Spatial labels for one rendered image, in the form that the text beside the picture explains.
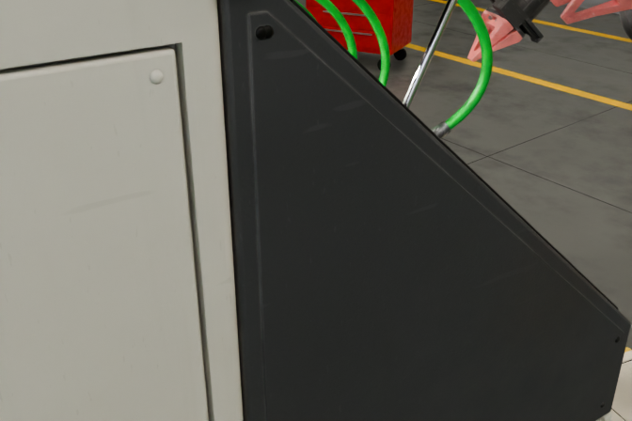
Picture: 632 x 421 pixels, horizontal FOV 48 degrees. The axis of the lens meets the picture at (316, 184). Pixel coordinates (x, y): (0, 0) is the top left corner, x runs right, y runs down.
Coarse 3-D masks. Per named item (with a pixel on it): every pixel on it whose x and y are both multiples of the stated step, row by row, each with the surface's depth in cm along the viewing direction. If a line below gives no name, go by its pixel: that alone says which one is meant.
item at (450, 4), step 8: (448, 0) 61; (456, 0) 61; (448, 8) 61; (440, 16) 61; (448, 16) 61; (440, 24) 61; (440, 32) 61; (432, 40) 62; (432, 48) 62; (424, 56) 62; (432, 56) 62; (424, 64) 62; (416, 72) 62; (424, 72) 62; (416, 80) 62; (408, 88) 63; (416, 88) 62; (408, 96) 63; (408, 104) 63
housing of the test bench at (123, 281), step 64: (0, 0) 39; (64, 0) 41; (128, 0) 43; (192, 0) 45; (0, 64) 40; (64, 64) 42; (128, 64) 44; (192, 64) 46; (0, 128) 41; (64, 128) 43; (128, 128) 46; (192, 128) 48; (0, 192) 43; (64, 192) 45; (128, 192) 47; (192, 192) 50; (0, 256) 44; (64, 256) 47; (128, 256) 49; (192, 256) 52; (0, 320) 46; (64, 320) 48; (128, 320) 51; (192, 320) 54; (0, 384) 47; (64, 384) 50; (128, 384) 53; (192, 384) 57
